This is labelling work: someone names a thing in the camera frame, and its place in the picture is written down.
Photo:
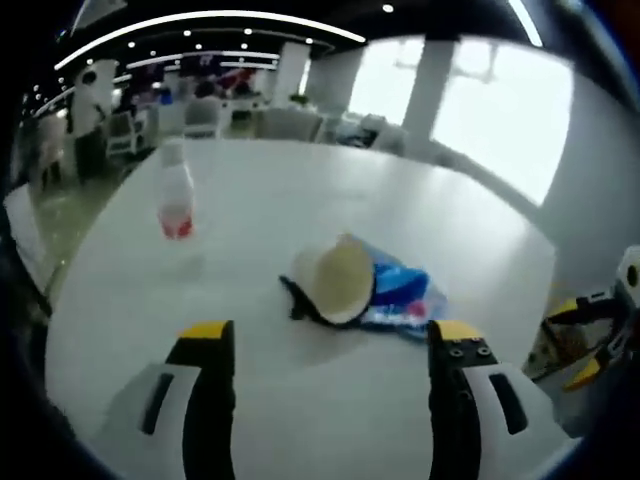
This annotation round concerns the white pillar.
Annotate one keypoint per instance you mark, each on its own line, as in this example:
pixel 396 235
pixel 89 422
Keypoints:
pixel 295 70

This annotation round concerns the white office chair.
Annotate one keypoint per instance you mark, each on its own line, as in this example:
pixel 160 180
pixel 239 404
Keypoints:
pixel 202 120

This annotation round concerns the grey office chair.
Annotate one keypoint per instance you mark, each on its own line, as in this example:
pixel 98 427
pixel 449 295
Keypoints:
pixel 380 130

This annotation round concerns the potted plant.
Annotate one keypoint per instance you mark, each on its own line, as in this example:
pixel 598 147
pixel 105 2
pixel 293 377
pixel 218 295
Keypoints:
pixel 300 98

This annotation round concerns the paper cup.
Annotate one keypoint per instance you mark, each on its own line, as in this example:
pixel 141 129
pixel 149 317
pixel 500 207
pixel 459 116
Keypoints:
pixel 340 280

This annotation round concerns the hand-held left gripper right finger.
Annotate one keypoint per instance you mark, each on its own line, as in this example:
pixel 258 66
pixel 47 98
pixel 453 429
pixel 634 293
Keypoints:
pixel 520 405

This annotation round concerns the white mesh chair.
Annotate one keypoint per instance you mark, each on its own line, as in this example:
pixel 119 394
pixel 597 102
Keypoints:
pixel 122 132

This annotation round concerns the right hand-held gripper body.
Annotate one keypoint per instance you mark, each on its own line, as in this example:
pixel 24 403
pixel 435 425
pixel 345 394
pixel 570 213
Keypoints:
pixel 631 285

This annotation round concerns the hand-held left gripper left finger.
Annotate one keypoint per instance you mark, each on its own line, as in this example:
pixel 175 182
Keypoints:
pixel 140 405

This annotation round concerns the clear red-label water bottle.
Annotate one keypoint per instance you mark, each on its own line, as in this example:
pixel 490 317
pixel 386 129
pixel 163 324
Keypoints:
pixel 175 220

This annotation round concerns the white tabletop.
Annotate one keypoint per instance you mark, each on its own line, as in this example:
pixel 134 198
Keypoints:
pixel 250 400

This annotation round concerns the white desk partition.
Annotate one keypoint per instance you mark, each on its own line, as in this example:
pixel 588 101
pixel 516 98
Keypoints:
pixel 287 124

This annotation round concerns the curved ceiling light strip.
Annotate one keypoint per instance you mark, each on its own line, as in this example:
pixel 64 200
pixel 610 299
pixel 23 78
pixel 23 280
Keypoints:
pixel 210 16

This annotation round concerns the rectangular blue sponge pack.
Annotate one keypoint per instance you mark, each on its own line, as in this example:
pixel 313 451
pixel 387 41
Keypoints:
pixel 400 285

